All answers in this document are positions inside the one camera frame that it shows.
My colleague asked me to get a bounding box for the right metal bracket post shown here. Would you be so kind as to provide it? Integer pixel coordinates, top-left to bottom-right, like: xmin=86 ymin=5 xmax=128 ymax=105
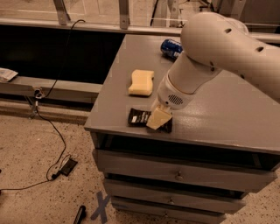
xmin=227 ymin=0 xmax=247 ymax=19

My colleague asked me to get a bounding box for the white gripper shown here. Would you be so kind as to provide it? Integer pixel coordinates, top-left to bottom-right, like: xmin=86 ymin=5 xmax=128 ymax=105
xmin=146 ymin=75 xmax=194 ymax=130

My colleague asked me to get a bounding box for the middle metal bracket post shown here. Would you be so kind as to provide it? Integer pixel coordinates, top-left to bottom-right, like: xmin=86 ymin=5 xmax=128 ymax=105
xmin=118 ymin=0 xmax=130 ymax=30

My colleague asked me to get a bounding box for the grey drawer cabinet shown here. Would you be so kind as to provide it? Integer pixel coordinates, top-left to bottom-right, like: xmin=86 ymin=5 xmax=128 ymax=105
xmin=83 ymin=33 xmax=280 ymax=224

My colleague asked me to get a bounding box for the left metal bracket post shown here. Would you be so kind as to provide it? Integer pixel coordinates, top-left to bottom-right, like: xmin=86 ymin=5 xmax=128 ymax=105
xmin=53 ymin=0 xmax=70 ymax=25

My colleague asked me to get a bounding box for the blue soda can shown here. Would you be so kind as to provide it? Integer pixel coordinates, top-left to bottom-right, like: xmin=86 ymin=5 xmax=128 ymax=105
xmin=160 ymin=39 xmax=183 ymax=60

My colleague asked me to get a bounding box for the middle grey drawer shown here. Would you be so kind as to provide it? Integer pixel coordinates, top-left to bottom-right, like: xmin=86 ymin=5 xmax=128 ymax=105
xmin=104 ymin=178 xmax=245 ymax=214

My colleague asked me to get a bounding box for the grey drawer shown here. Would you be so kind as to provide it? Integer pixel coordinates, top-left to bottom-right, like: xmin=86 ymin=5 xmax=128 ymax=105
xmin=104 ymin=178 xmax=245 ymax=214
xmin=110 ymin=195 xmax=228 ymax=224
xmin=95 ymin=150 xmax=277 ymax=193

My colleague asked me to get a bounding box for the grey metal rail beam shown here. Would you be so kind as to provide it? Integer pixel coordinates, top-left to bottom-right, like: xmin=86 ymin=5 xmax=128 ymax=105
xmin=0 ymin=76 xmax=102 ymax=103

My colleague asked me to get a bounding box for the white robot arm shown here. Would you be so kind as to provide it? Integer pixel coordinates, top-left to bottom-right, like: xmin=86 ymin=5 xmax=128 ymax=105
xmin=147 ymin=12 xmax=280 ymax=130

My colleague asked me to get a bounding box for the black cylindrical tool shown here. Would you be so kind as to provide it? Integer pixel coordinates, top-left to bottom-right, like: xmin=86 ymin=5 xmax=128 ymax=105
xmin=73 ymin=206 xmax=86 ymax=224

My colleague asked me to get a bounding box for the black cable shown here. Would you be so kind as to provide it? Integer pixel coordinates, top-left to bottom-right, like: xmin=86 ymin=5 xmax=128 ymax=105
xmin=0 ymin=18 xmax=87 ymax=192

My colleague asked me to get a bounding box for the black rxbar chocolate wrapper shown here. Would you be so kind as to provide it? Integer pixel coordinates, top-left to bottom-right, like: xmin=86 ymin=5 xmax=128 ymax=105
xmin=128 ymin=108 xmax=172 ymax=133

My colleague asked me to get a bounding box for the black power adapter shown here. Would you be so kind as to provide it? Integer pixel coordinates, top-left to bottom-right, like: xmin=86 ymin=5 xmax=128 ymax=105
xmin=59 ymin=158 xmax=78 ymax=177

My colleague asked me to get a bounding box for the yellow sponge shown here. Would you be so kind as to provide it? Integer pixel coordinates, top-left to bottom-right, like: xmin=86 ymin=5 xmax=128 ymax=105
xmin=129 ymin=69 xmax=154 ymax=96

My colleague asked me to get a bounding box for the bottom grey drawer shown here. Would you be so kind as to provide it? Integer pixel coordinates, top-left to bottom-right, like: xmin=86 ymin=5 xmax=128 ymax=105
xmin=110 ymin=195 xmax=228 ymax=224

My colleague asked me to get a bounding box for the top grey drawer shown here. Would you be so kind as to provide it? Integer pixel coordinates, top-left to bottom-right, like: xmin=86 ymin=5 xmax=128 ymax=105
xmin=95 ymin=150 xmax=277 ymax=193

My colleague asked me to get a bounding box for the metal bracket post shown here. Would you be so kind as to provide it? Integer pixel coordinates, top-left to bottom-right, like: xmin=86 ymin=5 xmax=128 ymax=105
xmin=118 ymin=0 xmax=130 ymax=30
xmin=53 ymin=0 xmax=70 ymax=25
xmin=227 ymin=0 xmax=247 ymax=19

